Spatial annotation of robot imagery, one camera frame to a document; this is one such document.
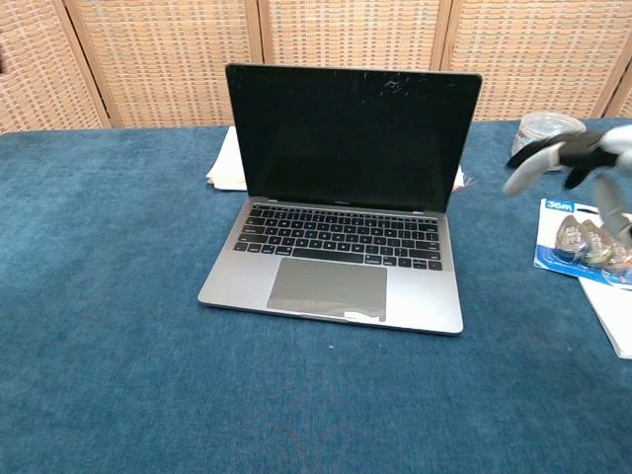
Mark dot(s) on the grey laptop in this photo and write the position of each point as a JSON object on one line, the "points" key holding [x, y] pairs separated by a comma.
{"points": [[345, 148]]}

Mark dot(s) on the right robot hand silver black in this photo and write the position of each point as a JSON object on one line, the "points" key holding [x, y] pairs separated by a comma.
{"points": [[585, 150]]}

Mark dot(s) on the clear plastic jar of clips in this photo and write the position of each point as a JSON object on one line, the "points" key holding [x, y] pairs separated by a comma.
{"points": [[540, 126]]}

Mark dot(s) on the white yellow Lexicon booklet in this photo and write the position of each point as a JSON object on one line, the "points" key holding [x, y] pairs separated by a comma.
{"points": [[612, 316]]}

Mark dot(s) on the binder clip blister pack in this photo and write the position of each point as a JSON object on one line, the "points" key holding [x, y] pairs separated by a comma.
{"points": [[568, 242]]}

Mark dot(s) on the beige paper notebook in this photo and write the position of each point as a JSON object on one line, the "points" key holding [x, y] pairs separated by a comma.
{"points": [[227, 163]]}

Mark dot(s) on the blue felt table cloth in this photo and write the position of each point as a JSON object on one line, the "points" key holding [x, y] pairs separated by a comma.
{"points": [[123, 296]]}

